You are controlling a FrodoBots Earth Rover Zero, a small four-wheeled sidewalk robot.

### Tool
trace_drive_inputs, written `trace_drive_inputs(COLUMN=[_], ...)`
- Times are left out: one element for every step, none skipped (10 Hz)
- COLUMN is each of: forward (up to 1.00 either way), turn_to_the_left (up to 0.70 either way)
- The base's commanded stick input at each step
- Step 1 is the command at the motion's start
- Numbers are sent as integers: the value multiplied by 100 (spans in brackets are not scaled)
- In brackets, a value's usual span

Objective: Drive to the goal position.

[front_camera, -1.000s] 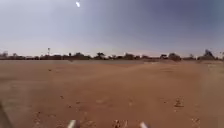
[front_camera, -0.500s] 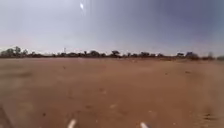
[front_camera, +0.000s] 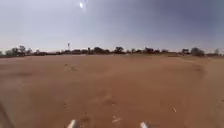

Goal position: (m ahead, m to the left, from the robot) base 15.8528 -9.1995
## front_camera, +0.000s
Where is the row of trees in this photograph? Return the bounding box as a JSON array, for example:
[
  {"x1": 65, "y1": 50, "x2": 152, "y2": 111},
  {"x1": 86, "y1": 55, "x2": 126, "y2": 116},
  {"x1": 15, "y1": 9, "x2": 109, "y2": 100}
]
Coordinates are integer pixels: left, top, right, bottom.
[{"x1": 0, "y1": 45, "x2": 224, "y2": 58}]

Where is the red-brown dirt ground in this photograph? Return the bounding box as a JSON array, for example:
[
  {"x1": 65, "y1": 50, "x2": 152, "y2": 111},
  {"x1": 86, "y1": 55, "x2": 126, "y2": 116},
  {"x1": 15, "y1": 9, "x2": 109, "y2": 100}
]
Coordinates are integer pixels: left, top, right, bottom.
[{"x1": 0, "y1": 53, "x2": 224, "y2": 128}]

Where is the robot's own part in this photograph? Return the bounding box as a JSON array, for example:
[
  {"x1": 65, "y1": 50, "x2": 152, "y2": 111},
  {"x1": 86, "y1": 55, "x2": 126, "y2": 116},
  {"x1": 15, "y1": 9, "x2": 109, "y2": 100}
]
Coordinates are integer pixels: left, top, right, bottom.
[
  {"x1": 139, "y1": 121, "x2": 150, "y2": 128},
  {"x1": 66, "y1": 119, "x2": 79, "y2": 128}
]

